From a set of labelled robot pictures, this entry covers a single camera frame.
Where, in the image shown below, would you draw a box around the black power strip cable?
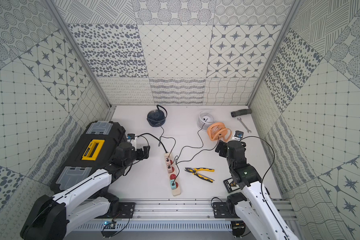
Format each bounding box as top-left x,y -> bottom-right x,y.
136,132 -> 169,154

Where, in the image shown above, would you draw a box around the black white fan cable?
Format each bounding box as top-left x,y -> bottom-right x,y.
171,119 -> 209,169

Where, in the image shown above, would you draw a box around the beige red power strip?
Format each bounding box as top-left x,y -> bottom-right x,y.
164,153 -> 181,197

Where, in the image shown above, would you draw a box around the black orange fan cable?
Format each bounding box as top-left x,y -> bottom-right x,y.
173,137 -> 221,184

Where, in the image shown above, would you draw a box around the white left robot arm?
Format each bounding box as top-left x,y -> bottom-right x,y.
20,142 -> 151,240

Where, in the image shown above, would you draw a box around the dark blue desk fan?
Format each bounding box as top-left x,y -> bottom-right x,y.
147,105 -> 168,128

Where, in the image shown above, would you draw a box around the teal usb charger plug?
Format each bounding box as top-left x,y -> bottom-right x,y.
170,180 -> 178,190

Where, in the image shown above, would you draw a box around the blue fan cable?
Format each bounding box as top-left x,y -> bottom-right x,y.
157,125 -> 177,160

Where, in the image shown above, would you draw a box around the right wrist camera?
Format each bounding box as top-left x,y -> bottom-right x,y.
232,131 -> 244,141

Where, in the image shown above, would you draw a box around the black cylindrical handle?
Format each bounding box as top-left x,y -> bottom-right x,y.
231,109 -> 252,118

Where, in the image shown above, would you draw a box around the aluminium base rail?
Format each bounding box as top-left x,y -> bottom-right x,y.
49,197 -> 298,232

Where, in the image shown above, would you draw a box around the silver wrench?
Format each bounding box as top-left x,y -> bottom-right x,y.
237,118 -> 252,134

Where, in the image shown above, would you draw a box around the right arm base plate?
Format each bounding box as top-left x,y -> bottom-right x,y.
212,202 -> 237,219

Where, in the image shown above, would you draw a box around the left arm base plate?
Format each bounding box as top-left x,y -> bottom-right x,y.
102,202 -> 136,219

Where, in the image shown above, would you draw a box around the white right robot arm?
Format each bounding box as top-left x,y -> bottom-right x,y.
215,140 -> 298,240

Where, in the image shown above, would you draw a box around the pink usb charger plug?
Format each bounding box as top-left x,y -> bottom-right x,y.
167,164 -> 175,174

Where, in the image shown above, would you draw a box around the black charging board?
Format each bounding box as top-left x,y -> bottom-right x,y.
223,178 -> 240,194

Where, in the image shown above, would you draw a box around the yellow black pliers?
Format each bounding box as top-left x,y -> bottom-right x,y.
185,167 -> 215,183

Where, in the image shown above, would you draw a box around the black yellow toolbox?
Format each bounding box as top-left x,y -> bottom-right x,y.
50,121 -> 127,194

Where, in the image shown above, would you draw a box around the orange desk fan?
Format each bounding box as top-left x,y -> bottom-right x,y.
207,122 -> 233,142

